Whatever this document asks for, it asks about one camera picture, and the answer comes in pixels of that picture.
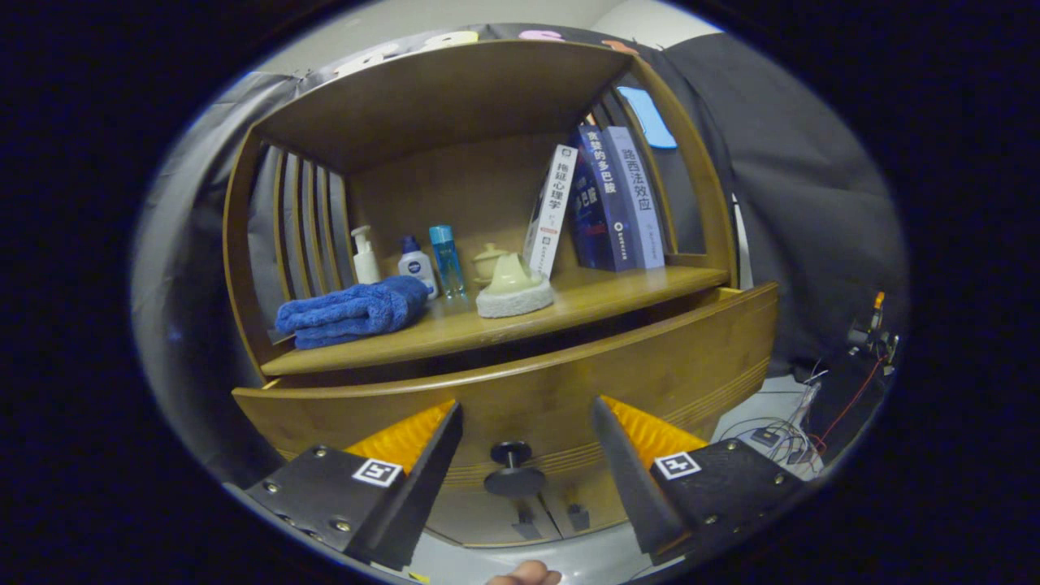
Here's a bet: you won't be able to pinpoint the blue folded towel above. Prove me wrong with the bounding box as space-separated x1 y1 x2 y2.
275 275 431 350

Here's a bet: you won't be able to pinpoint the white bottle blue cap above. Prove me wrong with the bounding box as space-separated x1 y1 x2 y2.
396 235 439 300

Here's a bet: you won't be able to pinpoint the dark blue book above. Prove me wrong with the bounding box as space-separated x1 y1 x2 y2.
569 123 639 273

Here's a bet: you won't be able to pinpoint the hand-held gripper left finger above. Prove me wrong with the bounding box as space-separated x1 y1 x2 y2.
242 400 464 571

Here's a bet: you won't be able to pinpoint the cream scrubbing brush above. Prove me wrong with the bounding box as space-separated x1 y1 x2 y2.
475 252 556 319

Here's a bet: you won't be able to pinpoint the tangled floor cables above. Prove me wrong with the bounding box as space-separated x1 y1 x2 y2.
715 357 886 476

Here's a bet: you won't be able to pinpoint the white book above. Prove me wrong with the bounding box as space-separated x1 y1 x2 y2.
522 144 579 280

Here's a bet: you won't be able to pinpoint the white pump bottle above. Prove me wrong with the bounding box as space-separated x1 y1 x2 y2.
350 225 381 285

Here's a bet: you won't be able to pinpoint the wooden cabinet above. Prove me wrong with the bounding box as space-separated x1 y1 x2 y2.
222 39 740 547

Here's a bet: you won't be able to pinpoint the pale green lidded teacup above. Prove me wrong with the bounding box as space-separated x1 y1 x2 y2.
472 242 510 287

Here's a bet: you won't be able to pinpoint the black backdrop cloth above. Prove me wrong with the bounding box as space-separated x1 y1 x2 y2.
134 23 911 488

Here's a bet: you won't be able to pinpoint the wooden cabinet door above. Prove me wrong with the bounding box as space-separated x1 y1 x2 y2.
427 483 561 547
540 463 651 541

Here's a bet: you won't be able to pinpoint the light blue book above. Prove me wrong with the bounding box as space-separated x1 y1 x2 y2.
603 125 666 271

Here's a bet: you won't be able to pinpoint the wooden drawer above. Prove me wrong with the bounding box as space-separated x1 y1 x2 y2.
232 281 779 492

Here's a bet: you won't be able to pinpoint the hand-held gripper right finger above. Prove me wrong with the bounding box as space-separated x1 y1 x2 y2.
591 396 805 567

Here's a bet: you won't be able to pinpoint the wooden countertop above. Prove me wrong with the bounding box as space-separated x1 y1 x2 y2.
260 264 730 377

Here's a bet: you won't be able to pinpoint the clear blue bottle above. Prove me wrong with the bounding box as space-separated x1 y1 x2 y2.
428 224 467 300

